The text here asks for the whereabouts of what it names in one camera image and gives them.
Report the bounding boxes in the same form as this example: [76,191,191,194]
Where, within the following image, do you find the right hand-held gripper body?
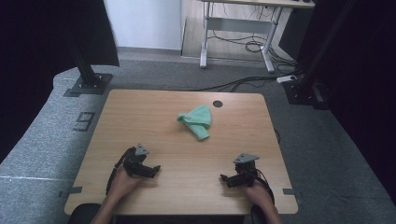
[233,153,261,188]

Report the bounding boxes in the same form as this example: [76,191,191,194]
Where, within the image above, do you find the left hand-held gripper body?
[122,143,150,178]

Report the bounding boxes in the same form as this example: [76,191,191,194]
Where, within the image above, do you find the green microfibre cloth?
[177,104,213,142]

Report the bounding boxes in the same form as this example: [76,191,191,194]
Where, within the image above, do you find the person's right hand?
[243,178,272,208]

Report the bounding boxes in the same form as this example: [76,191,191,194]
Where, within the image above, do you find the person's left hand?
[106,166,143,203]

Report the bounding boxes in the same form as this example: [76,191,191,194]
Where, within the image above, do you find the grey floor tape piece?
[282,187,303,199]
[58,186,84,199]

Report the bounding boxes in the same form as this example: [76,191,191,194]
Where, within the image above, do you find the person's left leg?
[67,203,102,224]

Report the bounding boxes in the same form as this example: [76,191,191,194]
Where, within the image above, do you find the black metal stand with base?
[282,0,359,110]
[68,46,114,96]

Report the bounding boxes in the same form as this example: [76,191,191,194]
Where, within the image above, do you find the white power strip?
[276,74,299,84]

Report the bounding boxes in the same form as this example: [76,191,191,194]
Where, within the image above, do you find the black curtain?
[295,0,396,200]
[0,0,120,163]

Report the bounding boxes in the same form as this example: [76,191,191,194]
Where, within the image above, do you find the black cabinet under desk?
[277,7,313,61]

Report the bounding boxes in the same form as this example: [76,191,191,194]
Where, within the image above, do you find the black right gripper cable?
[250,168,276,224]

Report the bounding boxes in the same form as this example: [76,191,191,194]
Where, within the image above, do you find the black floor cable bundle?
[190,75,281,93]

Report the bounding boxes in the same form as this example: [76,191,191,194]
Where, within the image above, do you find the coiled black cable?
[244,39,297,68]

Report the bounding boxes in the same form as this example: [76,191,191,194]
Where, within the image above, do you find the white metal desk frame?
[199,0,316,75]

